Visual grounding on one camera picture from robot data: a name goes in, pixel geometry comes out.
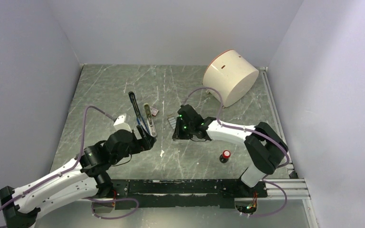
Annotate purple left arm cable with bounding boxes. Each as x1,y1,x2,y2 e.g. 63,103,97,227
0,105,140,228

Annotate grey staple strips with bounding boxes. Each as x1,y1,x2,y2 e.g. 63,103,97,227
167,116,177,129

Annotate aluminium frame rail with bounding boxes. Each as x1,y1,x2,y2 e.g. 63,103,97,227
23,66,320,228

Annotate brown cardboard staple tray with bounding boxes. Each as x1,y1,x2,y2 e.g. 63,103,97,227
167,114,177,130

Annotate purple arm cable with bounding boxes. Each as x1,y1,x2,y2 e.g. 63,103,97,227
182,86,291,219
0,105,140,228

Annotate cream cylindrical container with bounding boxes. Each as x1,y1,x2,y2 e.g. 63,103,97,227
202,49,259,107

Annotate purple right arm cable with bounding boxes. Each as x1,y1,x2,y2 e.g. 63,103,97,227
182,86,291,219

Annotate red white staple box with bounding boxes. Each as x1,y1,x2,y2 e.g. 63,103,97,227
150,106,159,116

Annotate beige white stapler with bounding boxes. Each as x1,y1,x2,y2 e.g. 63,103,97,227
144,103,157,137

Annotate blue black stapler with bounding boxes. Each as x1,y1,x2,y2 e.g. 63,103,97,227
128,91,150,133

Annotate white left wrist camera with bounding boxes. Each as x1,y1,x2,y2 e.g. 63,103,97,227
113,113,132,132

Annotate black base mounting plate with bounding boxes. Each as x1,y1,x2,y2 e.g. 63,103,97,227
94,179,268,209

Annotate red black push button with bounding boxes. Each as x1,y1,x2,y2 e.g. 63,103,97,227
219,150,231,163

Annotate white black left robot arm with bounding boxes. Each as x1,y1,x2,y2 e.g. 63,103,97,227
0,126,156,228

